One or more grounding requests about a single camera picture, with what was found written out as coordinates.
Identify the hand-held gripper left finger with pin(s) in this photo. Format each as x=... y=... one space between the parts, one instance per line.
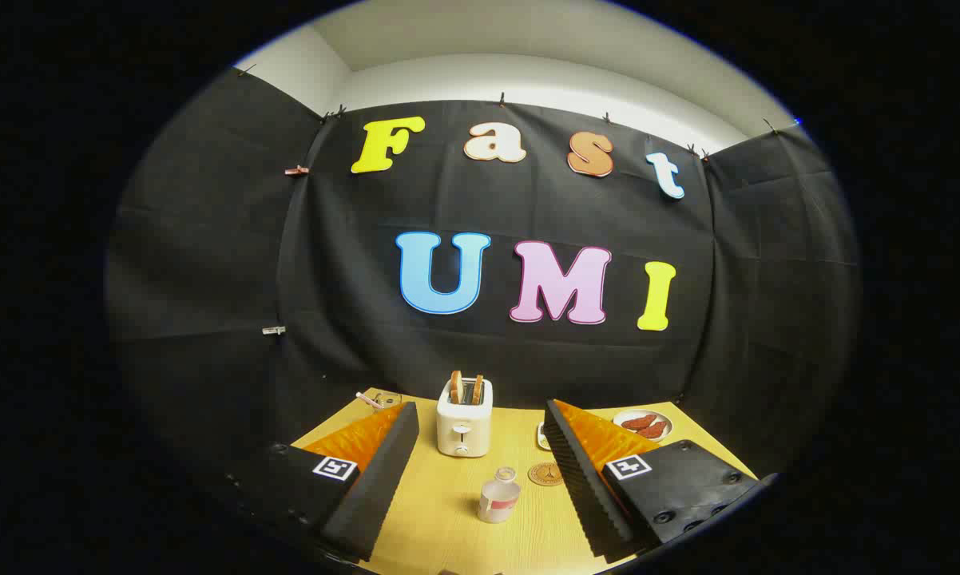
x=380 y=487

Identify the red sausage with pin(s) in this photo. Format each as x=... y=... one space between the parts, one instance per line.
x=654 y=430
x=638 y=422

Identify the pink pen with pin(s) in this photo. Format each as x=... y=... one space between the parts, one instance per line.
x=366 y=398

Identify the small white divided dish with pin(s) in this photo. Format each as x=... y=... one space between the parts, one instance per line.
x=542 y=436

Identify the round cork coaster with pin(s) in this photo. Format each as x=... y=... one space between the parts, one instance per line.
x=544 y=474

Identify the toast slice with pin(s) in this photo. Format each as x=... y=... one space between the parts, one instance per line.
x=455 y=387
x=478 y=390

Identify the black backdrop cloth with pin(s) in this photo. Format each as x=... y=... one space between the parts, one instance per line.
x=352 y=335

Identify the clear juice bottle red label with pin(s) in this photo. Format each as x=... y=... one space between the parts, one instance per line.
x=497 y=499

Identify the pink clothespin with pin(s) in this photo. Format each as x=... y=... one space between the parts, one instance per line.
x=296 y=170

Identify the white oval plate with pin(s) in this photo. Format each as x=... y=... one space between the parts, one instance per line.
x=664 y=419

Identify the white toaster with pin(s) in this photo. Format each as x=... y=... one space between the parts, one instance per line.
x=464 y=427

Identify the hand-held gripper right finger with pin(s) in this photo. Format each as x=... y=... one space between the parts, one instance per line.
x=584 y=495

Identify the wooden table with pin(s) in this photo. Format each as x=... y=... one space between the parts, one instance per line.
x=448 y=511

